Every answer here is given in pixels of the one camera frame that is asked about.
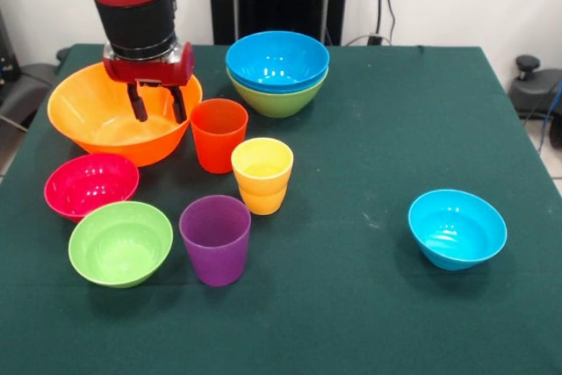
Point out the small green bowl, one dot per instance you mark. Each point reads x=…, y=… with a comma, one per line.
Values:
x=120, y=243

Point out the red cup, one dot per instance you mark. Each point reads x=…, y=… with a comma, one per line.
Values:
x=218, y=142

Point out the large green bowl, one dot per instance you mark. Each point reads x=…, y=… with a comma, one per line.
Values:
x=276, y=105

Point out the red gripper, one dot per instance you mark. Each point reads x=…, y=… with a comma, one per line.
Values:
x=149, y=72

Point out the dark green tablecloth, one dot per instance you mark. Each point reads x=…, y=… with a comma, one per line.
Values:
x=281, y=340

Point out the purple cup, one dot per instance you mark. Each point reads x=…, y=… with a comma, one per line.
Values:
x=215, y=252

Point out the small light blue bowl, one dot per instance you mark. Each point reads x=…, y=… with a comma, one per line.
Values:
x=456, y=225

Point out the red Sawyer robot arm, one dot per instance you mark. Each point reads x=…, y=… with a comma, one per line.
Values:
x=131, y=10

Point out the large orange bowl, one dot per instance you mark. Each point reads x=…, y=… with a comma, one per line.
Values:
x=79, y=98

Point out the dark grey pedestal foot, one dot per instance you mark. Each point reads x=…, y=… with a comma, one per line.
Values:
x=533, y=89
x=26, y=85

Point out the small pink bowl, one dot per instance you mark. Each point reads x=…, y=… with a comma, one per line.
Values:
x=88, y=182

